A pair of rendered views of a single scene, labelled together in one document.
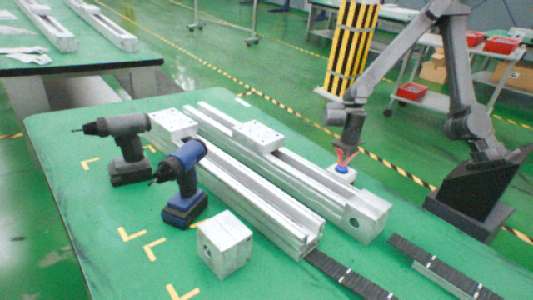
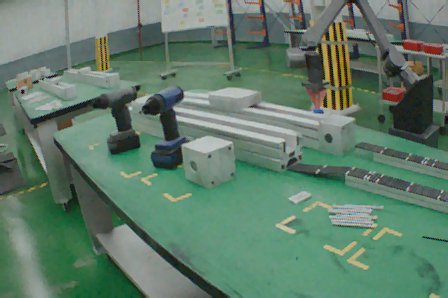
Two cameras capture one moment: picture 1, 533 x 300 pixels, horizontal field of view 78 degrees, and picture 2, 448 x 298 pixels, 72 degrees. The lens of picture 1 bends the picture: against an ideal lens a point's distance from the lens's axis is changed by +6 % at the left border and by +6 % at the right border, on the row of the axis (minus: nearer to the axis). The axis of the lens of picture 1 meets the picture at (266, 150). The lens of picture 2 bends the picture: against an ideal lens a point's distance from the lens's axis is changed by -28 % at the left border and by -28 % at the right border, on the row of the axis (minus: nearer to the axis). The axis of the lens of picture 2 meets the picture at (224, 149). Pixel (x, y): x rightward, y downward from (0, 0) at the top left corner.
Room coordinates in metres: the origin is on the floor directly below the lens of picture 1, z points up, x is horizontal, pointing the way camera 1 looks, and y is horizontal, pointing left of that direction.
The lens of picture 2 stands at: (-0.47, -0.10, 1.22)
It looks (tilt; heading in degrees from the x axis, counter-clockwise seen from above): 20 degrees down; 7
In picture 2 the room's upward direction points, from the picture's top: 6 degrees counter-clockwise
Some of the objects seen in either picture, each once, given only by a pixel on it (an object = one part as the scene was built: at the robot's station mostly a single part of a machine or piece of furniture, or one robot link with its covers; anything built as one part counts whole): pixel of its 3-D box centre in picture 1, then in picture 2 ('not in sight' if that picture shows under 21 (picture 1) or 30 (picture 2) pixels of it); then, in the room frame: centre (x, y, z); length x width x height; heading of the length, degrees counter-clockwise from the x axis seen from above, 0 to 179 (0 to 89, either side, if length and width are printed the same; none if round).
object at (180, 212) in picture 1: (178, 189); (162, 129); (0.64, 0.22, 0.89); 0.20 x 0.08 x 0.22; 160
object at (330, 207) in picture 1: (256, 151); (236, 114); (0.99, 0.04, 0.82); 0.80 x 0.10 x 0.09; 49
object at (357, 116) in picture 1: (353, 118); (312, 60); (0.90, -0.26, 1.03); 0.07 x 0.06 x 0.07; 98
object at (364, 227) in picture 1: (366, 214); (339, 133); (0.71, -0.31, 0.83); 0.12 x 0.09 x 0.10; 139
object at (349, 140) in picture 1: (350, 136); (315, 76); (0.90, -0.26, 0.97); 0.10 x 0.07 x 0.07; 139
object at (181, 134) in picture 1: (172, 127); (153, 107); (1.01, 0.35, 0.87); 0.16 x 0.11 x 0.07; 49
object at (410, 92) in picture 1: (445, 78); (412, 80); (3.44, -1.80, 0.50); 1.03 x 0.55 x 1.01; 54
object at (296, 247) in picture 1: (215, 169); (195, 128); (0.85, 0.16, 0.82); 0.80 x 0.10 x 0.09; 49
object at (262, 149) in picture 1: (257, 139); (235, 101); (0.99, 0.04, 0.87); 0.16 x 0.11 x 0.07; 49
